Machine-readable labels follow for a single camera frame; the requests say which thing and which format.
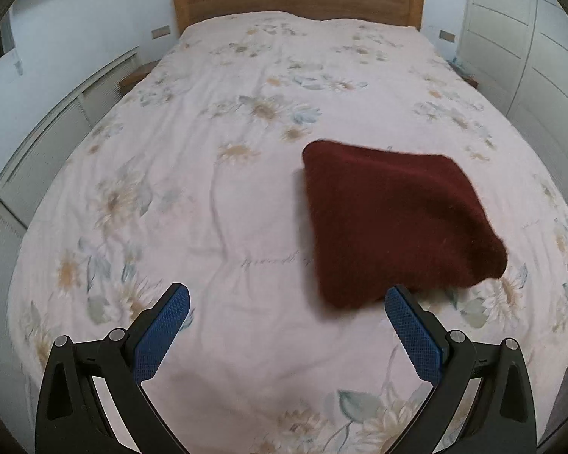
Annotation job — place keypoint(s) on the beige wall socket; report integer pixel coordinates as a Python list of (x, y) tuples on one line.
[(447, 35), (160, 32)]

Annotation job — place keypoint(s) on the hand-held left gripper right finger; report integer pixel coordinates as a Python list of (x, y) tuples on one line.
[(414, 335)]

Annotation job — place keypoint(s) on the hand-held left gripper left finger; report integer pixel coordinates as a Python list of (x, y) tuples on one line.
[(161, 335)]

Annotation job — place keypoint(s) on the wooden nightstand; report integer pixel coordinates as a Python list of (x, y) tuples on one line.
[(137, 73), (468, 78)]

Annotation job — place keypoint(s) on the white panelled wardrobe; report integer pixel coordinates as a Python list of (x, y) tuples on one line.
[(525, 56)]

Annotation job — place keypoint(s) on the dark red towel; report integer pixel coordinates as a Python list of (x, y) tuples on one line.
[(393, 217)]

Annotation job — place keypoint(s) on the bed with floral cover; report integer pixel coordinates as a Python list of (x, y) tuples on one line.
[(194, 175)]

